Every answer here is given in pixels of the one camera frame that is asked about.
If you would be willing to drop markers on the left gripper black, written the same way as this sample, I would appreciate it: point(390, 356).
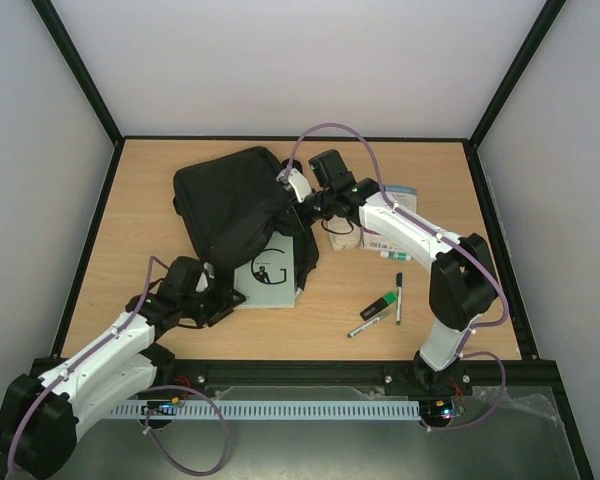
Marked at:
point(222, 309)

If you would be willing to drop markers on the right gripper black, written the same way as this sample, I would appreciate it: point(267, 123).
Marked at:
point(299, 215)

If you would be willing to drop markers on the grey book with G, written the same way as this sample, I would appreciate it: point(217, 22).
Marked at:
point(268, 281)

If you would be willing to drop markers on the beige pencil case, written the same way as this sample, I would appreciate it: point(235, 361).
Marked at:
point(343, 234)

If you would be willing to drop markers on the black student bag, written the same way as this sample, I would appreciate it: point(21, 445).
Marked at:
point(229, 207)

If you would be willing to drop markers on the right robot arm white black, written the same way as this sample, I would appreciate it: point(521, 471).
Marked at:
point(462, 284)

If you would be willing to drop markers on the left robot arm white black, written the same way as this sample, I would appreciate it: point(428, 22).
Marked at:
point(43, 417)

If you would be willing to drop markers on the green glue stick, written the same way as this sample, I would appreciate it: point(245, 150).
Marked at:
point(400, 256)

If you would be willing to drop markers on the green black highlighter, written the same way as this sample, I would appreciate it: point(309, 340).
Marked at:
point(378, 306)

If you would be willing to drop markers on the colourful booklet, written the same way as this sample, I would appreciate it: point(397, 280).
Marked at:
point(406, 197)

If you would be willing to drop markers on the green capped marker pen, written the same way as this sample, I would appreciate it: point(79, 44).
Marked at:
point(366, 325)

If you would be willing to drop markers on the blue capped marker pen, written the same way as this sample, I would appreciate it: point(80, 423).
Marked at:
point(399, 298)

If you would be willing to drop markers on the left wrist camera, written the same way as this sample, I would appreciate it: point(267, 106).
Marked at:
point(206, 276)

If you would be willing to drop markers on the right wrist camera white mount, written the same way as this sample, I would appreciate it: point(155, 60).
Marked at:
point(294, 181)

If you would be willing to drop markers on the black aluminium frame rail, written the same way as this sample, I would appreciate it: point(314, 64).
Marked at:
point(396, 377)

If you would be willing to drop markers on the grey slotted cable duct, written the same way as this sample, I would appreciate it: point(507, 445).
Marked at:
point(249, 410)

